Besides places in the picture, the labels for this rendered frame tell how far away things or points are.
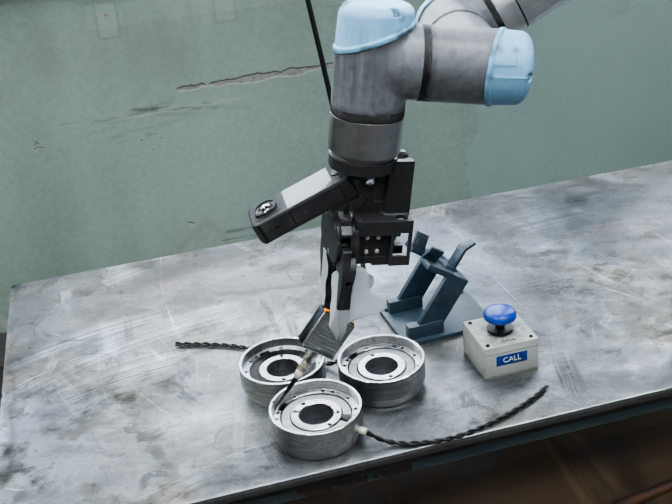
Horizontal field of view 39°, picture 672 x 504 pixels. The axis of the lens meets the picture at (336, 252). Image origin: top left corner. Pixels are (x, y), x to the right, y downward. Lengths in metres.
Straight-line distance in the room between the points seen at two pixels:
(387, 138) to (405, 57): 0.08
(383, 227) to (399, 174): 0.06
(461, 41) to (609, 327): 0.50
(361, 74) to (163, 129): 1.79
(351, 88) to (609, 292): 0.58
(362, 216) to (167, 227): 1.82
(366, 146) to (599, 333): 0.47
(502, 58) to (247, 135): 1.83
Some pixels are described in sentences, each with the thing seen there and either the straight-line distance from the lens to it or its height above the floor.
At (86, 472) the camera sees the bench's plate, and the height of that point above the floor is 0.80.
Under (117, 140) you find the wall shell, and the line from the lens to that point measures 2.69.
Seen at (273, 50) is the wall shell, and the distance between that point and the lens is 2.67.
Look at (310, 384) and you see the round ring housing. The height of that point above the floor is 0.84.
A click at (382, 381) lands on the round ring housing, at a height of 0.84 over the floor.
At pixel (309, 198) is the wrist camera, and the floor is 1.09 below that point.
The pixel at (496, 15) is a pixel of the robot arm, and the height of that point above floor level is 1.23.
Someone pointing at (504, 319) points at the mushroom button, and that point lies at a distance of 1.17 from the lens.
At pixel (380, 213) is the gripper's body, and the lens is 1.01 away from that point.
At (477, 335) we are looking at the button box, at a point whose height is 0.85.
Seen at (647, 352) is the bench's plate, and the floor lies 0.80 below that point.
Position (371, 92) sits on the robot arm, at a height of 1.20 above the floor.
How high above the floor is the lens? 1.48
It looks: 27 degrees down
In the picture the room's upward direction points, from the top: 5 degrees counter-clockwise
